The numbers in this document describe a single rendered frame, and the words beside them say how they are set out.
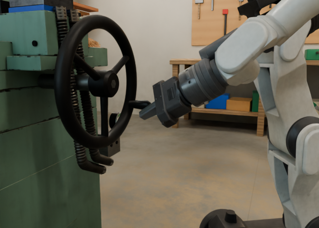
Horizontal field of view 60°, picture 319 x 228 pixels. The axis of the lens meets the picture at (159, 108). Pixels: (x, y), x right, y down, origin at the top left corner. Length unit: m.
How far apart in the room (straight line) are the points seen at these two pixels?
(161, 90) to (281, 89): 0.39
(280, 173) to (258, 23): 0.66
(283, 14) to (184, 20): 3.51
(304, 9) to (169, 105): 0.32
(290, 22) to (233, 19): 3.33
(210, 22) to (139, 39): 1.08
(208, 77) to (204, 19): 3.42
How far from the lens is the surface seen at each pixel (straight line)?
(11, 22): 0.69
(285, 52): 0.85
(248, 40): 0.55
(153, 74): 4.20
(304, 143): 0.92
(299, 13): 0.59
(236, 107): 3.46
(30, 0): 0.67
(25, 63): 0.63
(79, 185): 0.90
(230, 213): 1.23
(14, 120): 0.69
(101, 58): 0.93
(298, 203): 1.05
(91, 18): 0.58
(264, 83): 0.98
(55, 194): 0.82
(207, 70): 0.58
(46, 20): 0.62
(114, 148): 0.97
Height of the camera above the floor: 0.86
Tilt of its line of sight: 10 degrees down
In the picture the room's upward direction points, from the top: straight up
